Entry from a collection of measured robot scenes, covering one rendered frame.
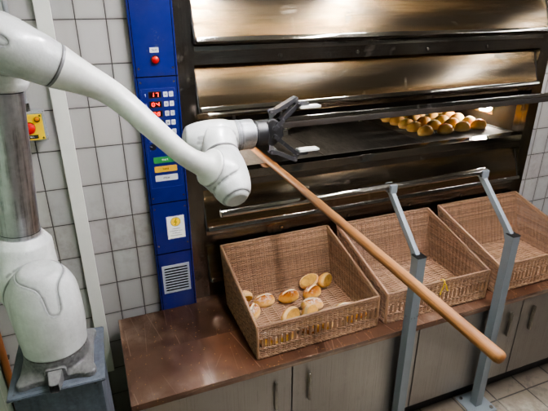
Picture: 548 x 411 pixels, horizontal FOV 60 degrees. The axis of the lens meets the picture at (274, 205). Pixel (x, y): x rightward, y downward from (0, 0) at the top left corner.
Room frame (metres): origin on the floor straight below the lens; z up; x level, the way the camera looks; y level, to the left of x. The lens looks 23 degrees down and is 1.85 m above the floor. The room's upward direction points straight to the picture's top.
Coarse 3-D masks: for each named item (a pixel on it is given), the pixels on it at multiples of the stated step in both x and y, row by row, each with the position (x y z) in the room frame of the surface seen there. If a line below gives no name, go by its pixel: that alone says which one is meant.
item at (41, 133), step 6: (36, 108) 1.65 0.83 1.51; (42, 108) 1.66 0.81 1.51; (30, 114) 1.59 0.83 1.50; (36, 114) 1.59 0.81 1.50; (42, 114) 1.60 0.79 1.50; (30, 120) 1.58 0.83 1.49; (42, 120) 1.60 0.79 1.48; (36, 126) 1.59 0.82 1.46; (42, 126) 1.60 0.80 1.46; (36, 132) 1.59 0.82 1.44; (42, 132) 1.60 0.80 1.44; (30, 138) 1.58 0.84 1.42; (36, 138) 1.59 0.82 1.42; (42, 138) 1.59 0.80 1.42
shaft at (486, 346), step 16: (272, 160) 1.99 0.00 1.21; (288, 176) 1.78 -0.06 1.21; (304, 192) 1.62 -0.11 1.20; (320, 208) 1.49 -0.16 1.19; (368, 240) 1.24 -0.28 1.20; (384, 256) 1.14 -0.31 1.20; (400, 272) 1.06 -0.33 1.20; (416, 288) 0.99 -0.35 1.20; (432, 304) 0.93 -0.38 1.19; (448, 320) 0.88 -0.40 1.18; (464, 320) 0.85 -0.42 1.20; (464, 336) 0.83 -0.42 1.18; (480, 336) 0.80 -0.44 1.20; (496, 352) 0.76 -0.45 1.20
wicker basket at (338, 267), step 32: (224, 256) 1.80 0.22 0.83; (256, 256) 1.90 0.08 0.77; (320, 256) 2.01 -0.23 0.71; (256, 288) 1.86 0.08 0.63; (288, 288) 1.91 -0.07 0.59; (320, 288) 1.92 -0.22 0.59; (352, 288) 1.82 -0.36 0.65; (256, 320) 1.66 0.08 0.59; (288, 320) 1.48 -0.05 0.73; (320, 320) 1.53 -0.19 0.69; (256, 352) 1.45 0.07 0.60
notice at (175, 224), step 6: (174, 216) 1.79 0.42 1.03; (180, 216) 1.80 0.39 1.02; (168, 222) 1.78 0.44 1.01; (174, 222) 1.79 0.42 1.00; (180, 222) 1.80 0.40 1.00; (168, 228) 1.78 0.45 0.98; (174, 228) 1.79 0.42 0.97; (180, 228) 1.80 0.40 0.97; (168, 234) 1.78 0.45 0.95; (174, 234) 1.79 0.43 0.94; (180, 234) 1.80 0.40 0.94
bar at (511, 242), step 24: (480, 168) 1.98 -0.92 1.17; (336, 192) 1.69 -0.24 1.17; (360, 192) 1.72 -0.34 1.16; (504, 216) 1.82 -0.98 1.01; (408, 240) 1.64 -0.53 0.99; (504, 264) 1.75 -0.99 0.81; (408, 288) 1.59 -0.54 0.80; (504, 288) 1.74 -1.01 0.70; (408, 312) 1.58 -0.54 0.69; (408, 336) 1.56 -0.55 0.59; (408, 360) 1.57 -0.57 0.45; (480, 360) 1.76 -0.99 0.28; (480, 384) 1.74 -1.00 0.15; (480, 408) 1.73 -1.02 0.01
